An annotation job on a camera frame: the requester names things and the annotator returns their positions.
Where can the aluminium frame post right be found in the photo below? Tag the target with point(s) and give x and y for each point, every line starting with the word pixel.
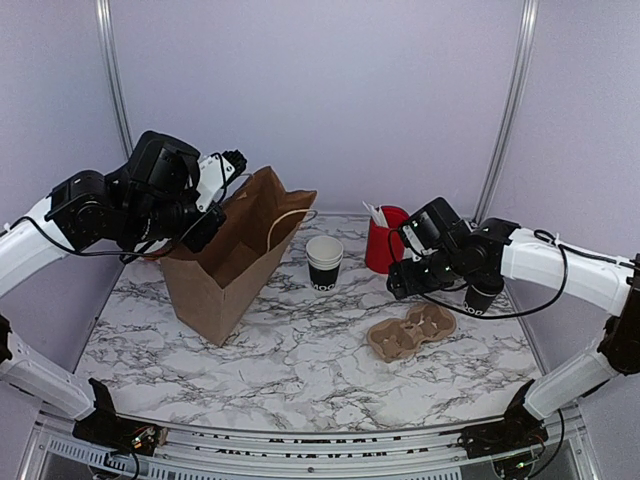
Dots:
pixel 515 92

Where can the stacked black paper cups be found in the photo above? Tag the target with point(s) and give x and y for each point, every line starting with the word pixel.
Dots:
pixel 324 256

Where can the brown paper bag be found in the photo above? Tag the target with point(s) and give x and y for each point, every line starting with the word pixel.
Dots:
pixel 210 291

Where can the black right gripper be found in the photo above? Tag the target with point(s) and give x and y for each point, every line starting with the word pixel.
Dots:
pixel 405 284

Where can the aluminium front rail base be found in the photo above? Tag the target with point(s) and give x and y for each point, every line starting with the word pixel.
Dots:
pixel 191 452

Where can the red cylindrical holder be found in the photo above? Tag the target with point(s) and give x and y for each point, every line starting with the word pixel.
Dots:
pixel 384 248

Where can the aluminium frame post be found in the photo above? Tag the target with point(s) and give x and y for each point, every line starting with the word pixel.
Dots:
pixel 109 53
pixel 515 92

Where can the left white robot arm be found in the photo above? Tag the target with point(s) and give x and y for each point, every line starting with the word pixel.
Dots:
pixel 69 221

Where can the white wrapped stirrer packets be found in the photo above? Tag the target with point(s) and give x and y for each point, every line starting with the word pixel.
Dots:
pixel 377 215

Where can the aluminium frame post left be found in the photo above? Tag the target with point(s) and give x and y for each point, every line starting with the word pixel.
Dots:
pixel 109 53

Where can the single black paper cup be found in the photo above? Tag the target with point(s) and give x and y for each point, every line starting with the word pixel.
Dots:
pixel 480 296

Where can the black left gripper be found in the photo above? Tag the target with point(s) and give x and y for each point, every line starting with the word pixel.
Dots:
pixel 197 239

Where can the brown cardboard cup carrier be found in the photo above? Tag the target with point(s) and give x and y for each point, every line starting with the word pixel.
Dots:
pixel 399 338

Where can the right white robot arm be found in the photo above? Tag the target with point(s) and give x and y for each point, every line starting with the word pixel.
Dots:
pixel 596 283

